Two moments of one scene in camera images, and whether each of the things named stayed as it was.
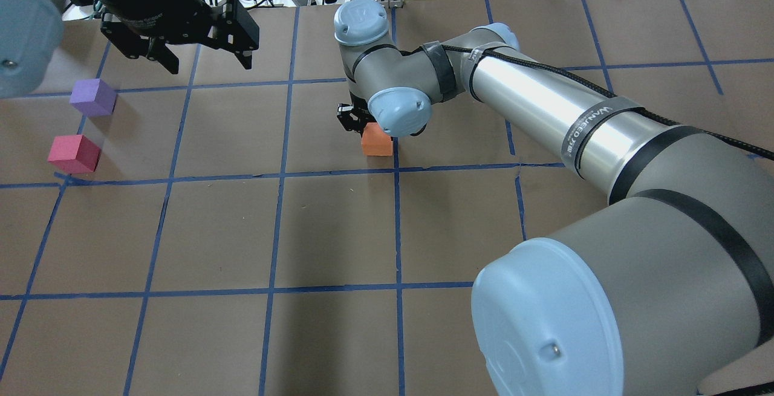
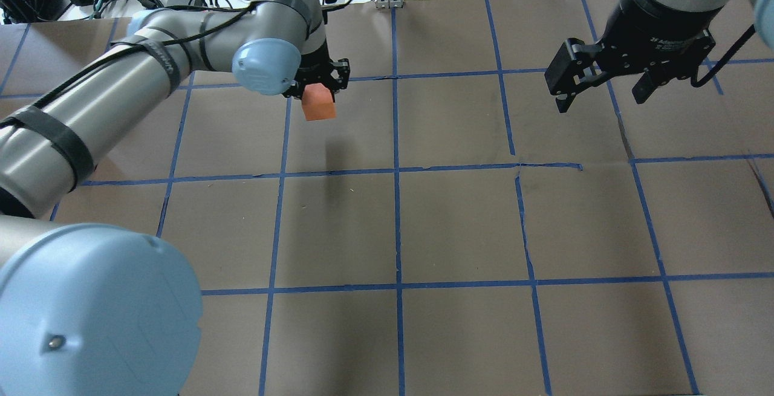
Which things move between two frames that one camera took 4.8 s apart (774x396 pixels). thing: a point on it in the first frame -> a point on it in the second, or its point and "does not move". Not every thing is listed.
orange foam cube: (375, 142) -> (317, 102)
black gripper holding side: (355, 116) -> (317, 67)
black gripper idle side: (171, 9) -> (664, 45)
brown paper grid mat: (235, 242) does not move
